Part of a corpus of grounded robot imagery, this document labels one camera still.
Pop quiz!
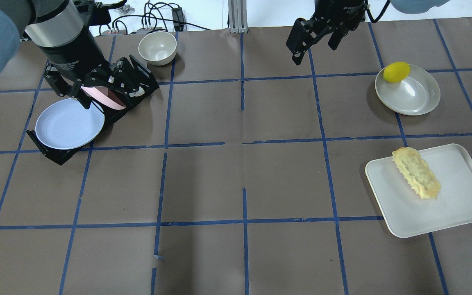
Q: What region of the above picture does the metal clamp piece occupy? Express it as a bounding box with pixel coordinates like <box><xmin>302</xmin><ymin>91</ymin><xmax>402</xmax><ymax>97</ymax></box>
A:
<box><xmin>114</xmin><ymin>4</ymin><xmax>135</xmax><ymax>14</ymax></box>

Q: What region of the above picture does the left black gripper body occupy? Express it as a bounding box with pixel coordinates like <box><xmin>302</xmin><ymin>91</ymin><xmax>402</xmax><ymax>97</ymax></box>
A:
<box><xmin>43</xmin><ymin>57</ymin><xmax>138</xmax><ymax>103</ymax></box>

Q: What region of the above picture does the black power adapter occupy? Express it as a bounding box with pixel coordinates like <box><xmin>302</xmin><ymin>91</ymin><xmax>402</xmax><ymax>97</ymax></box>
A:
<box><xmin>172</xmin><ymin>7</ymin><xmax>185</xmax><ymax>32</ymax></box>

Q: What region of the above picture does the bread pastry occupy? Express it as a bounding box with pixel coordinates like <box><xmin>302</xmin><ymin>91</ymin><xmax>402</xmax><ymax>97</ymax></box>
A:
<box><xmin>392</xmin><ymin>147</ymin><xmax>441</xmax><ymax>200</ymax></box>

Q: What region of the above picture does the aluminium frame post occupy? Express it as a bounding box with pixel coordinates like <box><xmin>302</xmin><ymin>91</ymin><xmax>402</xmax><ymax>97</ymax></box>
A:
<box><xmin>228</xmin><ymin>0</ymin><xmax>249</xmax><ymax>34</ymax></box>

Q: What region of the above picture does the white rectangular tray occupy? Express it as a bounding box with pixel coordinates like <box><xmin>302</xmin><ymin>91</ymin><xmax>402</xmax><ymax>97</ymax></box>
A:
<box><xmin>365</xmin><ymin>143</ymin><xmax>472</xmax><ymax>238</ymax></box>

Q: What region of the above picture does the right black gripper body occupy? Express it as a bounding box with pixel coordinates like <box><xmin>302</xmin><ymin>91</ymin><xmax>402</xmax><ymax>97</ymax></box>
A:
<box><xmin>298</xmin><ymin>0</ymin><xmax>368</xmax><ymax>40</ymax></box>

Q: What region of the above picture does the pink plate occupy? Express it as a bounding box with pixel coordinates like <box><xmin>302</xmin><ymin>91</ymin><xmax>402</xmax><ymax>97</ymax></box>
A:
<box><xmin>81</xmin><ymin>86</ymin><xmax>126</xmax><ymax>110</ymax></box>

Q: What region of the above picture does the cream shallow dish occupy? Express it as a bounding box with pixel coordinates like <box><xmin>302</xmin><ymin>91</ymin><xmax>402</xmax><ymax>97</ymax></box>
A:
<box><xmin>374</xmin><ymin>63</ymin><xmax>441</xmax><ymax>116</ymax></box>

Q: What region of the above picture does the blue plate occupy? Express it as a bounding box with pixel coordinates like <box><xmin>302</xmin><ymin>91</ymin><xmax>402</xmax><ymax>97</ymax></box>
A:
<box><xmin>34</xmin><ymin>99</ymin><xmax>105</xmax><ymax>150</ymax></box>

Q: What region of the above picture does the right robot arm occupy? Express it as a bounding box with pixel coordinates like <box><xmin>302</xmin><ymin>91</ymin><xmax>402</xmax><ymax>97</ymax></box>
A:
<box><xmin>286</xmin><ymin>0</ymin><xmax>447</xmax><ymax>65</ymax></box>

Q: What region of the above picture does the black plate rack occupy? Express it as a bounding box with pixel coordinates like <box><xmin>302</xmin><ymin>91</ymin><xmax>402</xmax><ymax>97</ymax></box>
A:
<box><xmin>26</xmin><ymin>55</ymin><xmax>159</xmax><ymax>166</ymax></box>

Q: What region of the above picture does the yellow lemon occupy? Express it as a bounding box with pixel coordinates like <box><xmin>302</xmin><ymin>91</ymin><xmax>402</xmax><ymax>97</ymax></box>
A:
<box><xmin>382</xmin><ymin>61</ymin><xmax>411</xmax><ymax>83</ymax></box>

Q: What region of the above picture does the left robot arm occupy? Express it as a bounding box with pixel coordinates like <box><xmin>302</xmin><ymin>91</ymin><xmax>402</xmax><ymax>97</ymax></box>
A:
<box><xmin>0</xmin><ymin>0</ymin><xmax>152</xmax><ymax>109</ymax></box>

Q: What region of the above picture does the cream bowl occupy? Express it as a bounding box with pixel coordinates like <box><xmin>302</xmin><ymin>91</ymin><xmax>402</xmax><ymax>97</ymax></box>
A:
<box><xmin>137</xmin><ymin>31</ymin><xmax>177</xmax><ymax>66</ymax></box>

